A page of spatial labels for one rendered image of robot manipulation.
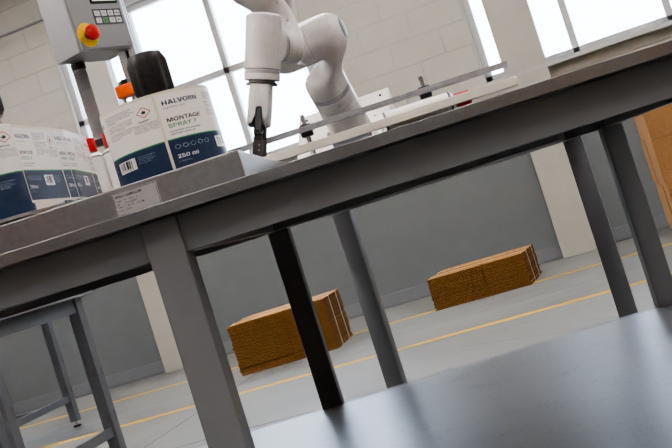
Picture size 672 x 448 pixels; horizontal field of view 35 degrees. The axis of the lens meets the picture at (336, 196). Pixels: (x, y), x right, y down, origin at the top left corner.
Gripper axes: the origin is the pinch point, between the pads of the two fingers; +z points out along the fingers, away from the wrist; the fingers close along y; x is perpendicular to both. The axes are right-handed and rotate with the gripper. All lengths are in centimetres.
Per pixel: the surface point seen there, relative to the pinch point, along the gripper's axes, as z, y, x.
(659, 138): -17, -279, 164
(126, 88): -13.9, -7.2, -33.6
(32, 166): 6, 55, -35
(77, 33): -26, -1, -44
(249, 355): 118, -396, -48
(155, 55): -18.1, 29.7, -18.7
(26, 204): 12, 61, -34
